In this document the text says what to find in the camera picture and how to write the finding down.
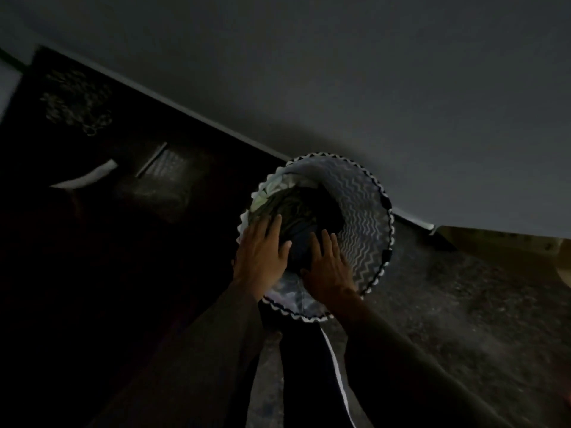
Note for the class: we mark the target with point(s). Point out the person's right hand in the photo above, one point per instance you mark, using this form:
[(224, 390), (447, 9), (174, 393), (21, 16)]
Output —
[(330, 271)]

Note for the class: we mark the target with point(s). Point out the person's left hand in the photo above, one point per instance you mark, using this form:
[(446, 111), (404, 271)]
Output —
[(261, 258)]

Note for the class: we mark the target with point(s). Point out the white green leaf print clothes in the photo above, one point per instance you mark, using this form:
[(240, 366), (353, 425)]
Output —
[(270, 191)]

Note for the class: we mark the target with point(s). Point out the black white zigzag laundry basket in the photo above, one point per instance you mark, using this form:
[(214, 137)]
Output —
[(366, 209)]

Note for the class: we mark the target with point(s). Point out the person's right forearm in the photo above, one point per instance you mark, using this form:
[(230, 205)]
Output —
[(410, 369)]

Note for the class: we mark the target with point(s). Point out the person's left forearm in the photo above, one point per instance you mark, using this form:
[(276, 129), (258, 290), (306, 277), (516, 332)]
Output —
[(196, 365)]

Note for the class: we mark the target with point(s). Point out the thin stick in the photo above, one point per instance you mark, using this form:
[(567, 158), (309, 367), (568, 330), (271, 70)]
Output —
[(151, 160)]

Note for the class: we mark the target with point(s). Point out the cardboard box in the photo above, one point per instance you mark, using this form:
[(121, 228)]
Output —
[(504, 249)]

